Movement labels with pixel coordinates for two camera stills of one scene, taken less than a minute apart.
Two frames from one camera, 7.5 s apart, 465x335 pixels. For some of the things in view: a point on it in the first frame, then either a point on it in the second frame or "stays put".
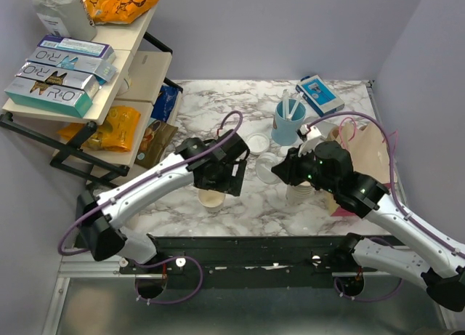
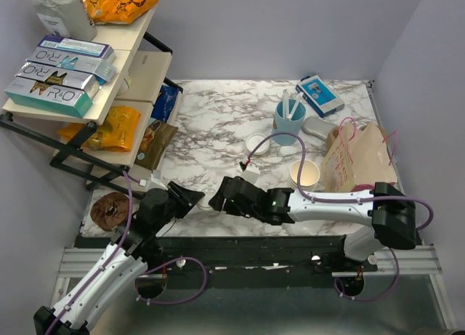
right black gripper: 288,169 → 216,201
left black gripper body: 224,182 → 173,213
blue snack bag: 164,102 stays put
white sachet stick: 285,104 stays put
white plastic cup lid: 265,162 → 209,189
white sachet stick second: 295,105 stays put
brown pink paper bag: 369,150 stays put
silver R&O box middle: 59,73 stays put
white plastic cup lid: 258,143 stays put
